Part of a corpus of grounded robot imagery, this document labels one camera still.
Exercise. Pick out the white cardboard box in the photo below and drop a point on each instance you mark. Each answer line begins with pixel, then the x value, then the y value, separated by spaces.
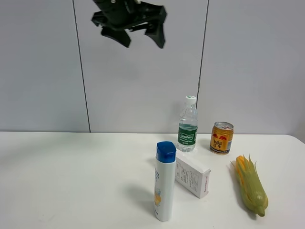
pixel 192 175

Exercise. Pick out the gold Red Bull can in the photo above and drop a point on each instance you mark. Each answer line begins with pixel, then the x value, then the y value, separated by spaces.
pixel 221 138

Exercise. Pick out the yellow green corn cob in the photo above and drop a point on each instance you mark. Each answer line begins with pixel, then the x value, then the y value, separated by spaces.
pixel 252 192

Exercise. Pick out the white blue shampoo bottle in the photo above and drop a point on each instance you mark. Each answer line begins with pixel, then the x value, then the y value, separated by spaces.
pixel 164 180

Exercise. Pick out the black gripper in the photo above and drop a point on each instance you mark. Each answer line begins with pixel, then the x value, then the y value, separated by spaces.
pixel 117 15

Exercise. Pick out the clear water bottle green label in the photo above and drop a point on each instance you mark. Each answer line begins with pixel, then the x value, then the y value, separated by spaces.
pixel 188 125

